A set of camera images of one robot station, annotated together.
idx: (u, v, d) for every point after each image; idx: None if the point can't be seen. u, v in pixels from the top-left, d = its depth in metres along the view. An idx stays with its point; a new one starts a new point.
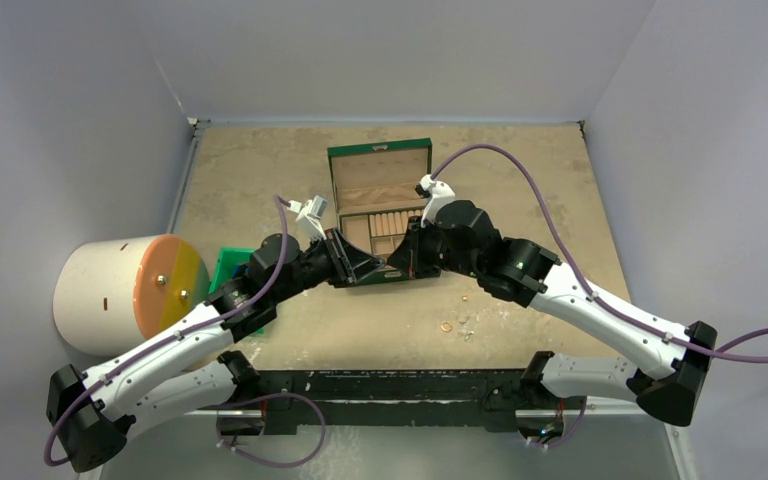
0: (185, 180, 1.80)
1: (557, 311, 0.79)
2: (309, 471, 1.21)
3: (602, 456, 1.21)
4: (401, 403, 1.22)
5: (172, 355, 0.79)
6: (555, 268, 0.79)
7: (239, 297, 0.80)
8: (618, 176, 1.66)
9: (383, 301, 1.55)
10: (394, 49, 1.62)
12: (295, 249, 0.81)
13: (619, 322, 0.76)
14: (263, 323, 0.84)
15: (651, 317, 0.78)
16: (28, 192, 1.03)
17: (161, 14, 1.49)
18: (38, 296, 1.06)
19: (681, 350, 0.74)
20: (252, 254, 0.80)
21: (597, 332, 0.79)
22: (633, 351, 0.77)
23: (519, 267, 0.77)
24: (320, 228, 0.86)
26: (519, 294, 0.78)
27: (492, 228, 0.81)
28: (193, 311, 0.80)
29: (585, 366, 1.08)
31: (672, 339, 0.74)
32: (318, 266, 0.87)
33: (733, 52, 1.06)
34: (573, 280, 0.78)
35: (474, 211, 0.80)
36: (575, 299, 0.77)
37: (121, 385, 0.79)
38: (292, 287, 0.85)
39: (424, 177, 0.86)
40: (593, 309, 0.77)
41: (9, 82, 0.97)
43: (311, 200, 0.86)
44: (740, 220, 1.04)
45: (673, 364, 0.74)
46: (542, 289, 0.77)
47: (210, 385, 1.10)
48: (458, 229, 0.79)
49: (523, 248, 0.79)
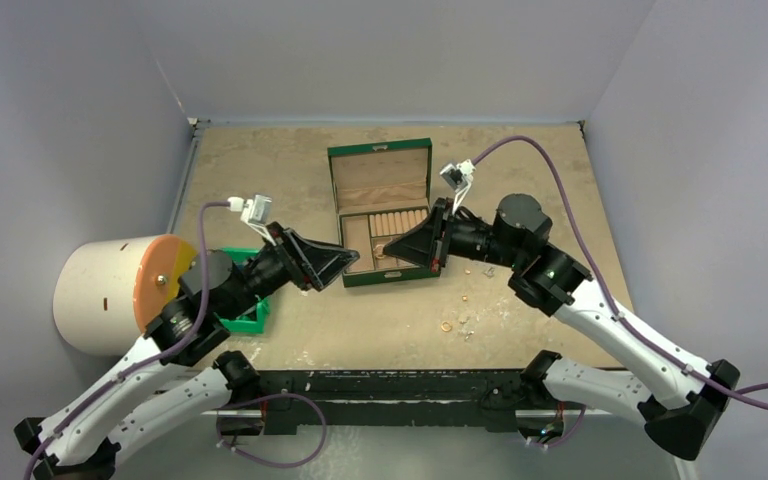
0: (185, 180, 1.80)
1: (581, 325, 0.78)
2: (309, 471, 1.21)
3: (602, 457, 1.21)
4: (400, 403, 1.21)
5: (116, 396, 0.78)
6: (585, 283, 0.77)
7: (183, 320, 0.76)
8: (618, 175, 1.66)
9: (383, 301, 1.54)
10: (394, 50, 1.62)
12: (224, 266, 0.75)
13: (640, 346, 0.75)
14: (217, 346, 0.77)
15: (675, 347, 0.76)
16: (28, 191, 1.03)
17: (161, 14, 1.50)
18: (38, 296, 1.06)
19: (698, 383, 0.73)
20: (181, 275, 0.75)
21: (618, 353, 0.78)
22: (651, 377, 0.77)
23: (549, 276, 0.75)
24: (267, 234, 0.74)
26: (545, 302, 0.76)
27: (543, 235, 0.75)
28: (133, 348, 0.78)
29: (597, 377, 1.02)
31: (691, 372, 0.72)
32: (270, 272, 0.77)
33: (734, 51, 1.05)
34: (601, 298, 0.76)
35: (544, 216, 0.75)
36: (600, 316, 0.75)
37: (72, 436, 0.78)
38: (243, 301, 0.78)
39: (466, 163, 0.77)
40: (617, 330, 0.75)
41: (8, 83, 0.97)
43: (250, 202, 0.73)
44: (740, 220, 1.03)
45: (689, 396, 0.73)
46: (570, 302, 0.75)
47: (202, 396, 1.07)
48: (518, 230, 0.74)
49: (555, 257, 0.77)
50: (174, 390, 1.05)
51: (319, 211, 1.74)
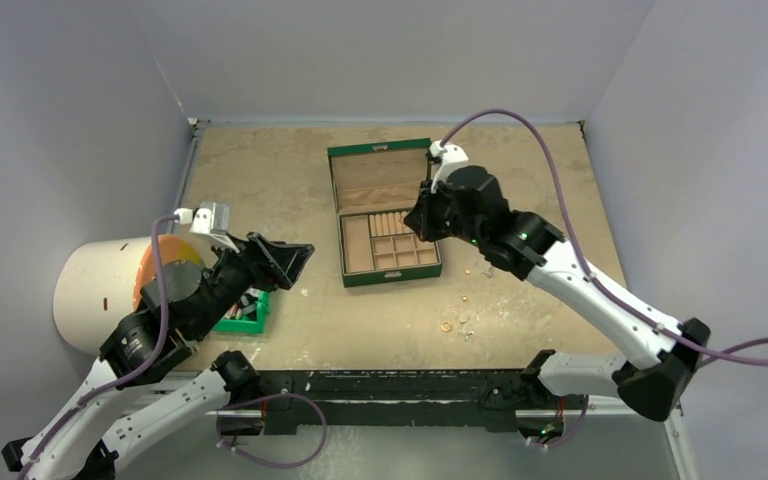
0: (185, 180, 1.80)
1: (553, 287, 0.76)
2: (309, 472, 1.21)
3: (602, 457, 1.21)
4: (401, 403, 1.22)
5: (90, 416, 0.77)
6: (558, 245, 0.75)
7: (139, 337, 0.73)
8: (618, 175, 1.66)
9: (383, 301, 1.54)
10: (394, 50, 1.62)
12: (195, 278, 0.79)
13: (610, 304, 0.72)
14: (178, 365, 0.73)
15: (646, 306, 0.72)
16: (28, 190, 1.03)
17: (161, 14, 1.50)
18: (37, 296, 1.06)
19: (669, 341, 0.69)
20: (143, 288, 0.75)
21: (590, 314, 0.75)
22: (621, 337, 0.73)
23: (521, 238, 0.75)
24: (228, 241, 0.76)
26: (516, 267, 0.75)
27: (501, 197, 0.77)
28: (92, 371, 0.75)
29: (581, 360, 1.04)
31: (662, 330, 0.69)
32: (230, 280, 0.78)
33: (735, 51, 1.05)
34: (573, 259, 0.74)
35: (490, 178, 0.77)
36: (572, 277, 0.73)
37: (47, 462, 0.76)
38: (212, 313, 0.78)
39: (433, 143, 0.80)
40: (588, 290, 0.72)
41: (8, 84, 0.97)
43: (205, 213, 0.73)
44: (740, 220, 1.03)
45: (659, 355, 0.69)
46: (541, 264, 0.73)
47: (201, 399, 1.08)
48: (466, 191, 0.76)
49: (529, 221, 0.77)
50: (172, 396, 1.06)
51: (319, 211, 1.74)
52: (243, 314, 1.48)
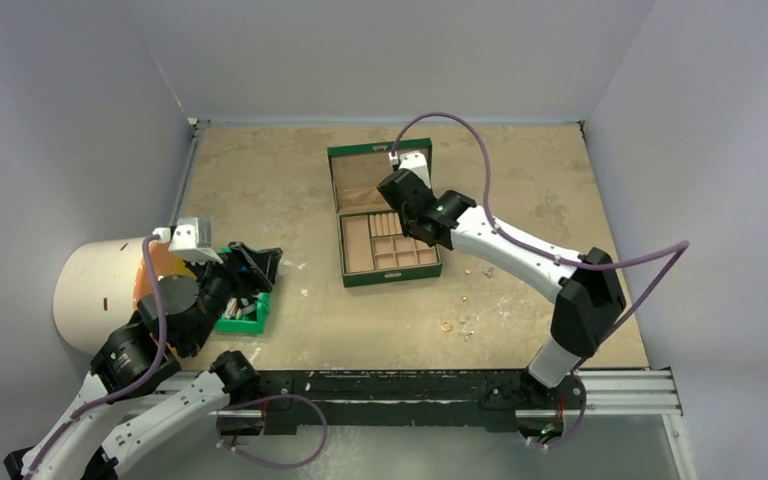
0: (185, 180, 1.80)
1: (470, 247, 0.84)
2: (309, 471, 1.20)
3: (601, 457, 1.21)
4: (401, 402, 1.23)
5: (86, 424, 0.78)
6: (470, 211, 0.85)
7: (128, 351, 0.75)
8: (618, 175, 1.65)
9: (383, 301, 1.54)
10: (394, 51, 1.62)
12: (193, 291, 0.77)
13: (514, 247, 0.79)
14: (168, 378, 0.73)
15: (549, 245, 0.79)
16: (28, 191, 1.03)
17: (162, 15, 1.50)
18: (37, 296, 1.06)
19: (569, 269, 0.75)
20: (140, 301, 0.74)
21: (503, 262, 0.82)
22: (531, 276, 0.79)
23: (440, 211, 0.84)
24: (212, 253, 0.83)
26: (441, 237, 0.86)
27: (419, 183, 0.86)
28: (84, 386, 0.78)
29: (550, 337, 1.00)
31: (560, 259, 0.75)
32: (217, 289, 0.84)
33: (734, 52, 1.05)
34: (481, 218, 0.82)
35: (405, 170, 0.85)
36: (482, 233, 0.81)
37: (45, 473, 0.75)
38: (206, 322, 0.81)
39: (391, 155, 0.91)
40: (495, 240, 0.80)
41: (9, 85, 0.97)
43: (186, 230, 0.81)
44: (740, 220, 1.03)
45: (560, 281, 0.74)
46: (454, 227, 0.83)
47: (200, 402, 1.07)
48: (384, 187, 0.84)
49: (444, 198, 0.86)
50: (171, 399, 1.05)
51: (319, 211, 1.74)
52: (243, 314, 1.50)
